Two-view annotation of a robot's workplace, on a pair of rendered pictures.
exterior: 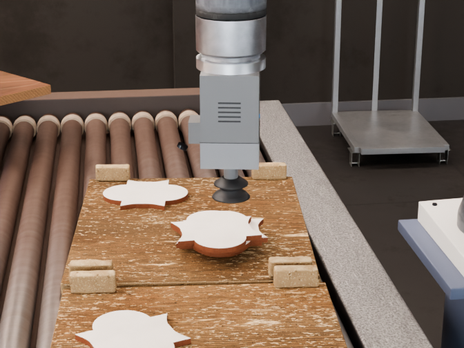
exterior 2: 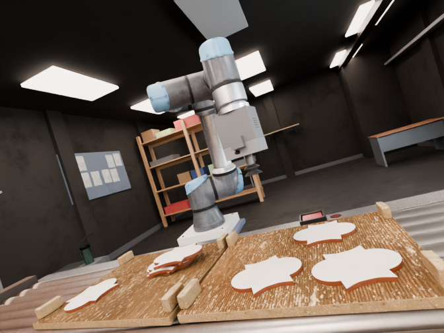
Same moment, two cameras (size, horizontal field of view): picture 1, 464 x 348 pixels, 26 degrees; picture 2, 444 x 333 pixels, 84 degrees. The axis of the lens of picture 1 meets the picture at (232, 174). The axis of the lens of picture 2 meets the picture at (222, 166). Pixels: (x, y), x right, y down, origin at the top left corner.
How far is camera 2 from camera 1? 1.10 m
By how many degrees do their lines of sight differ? 66
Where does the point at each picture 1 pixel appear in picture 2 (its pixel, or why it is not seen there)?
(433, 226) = (193, 238)
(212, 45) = (240, 94)
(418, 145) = not seen: hidden behind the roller
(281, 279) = (232, 240)
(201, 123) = (253, 128)
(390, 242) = not seen: outside the picture
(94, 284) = (193, 292)
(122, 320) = (244, 277)
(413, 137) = not seen: hidden behind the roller
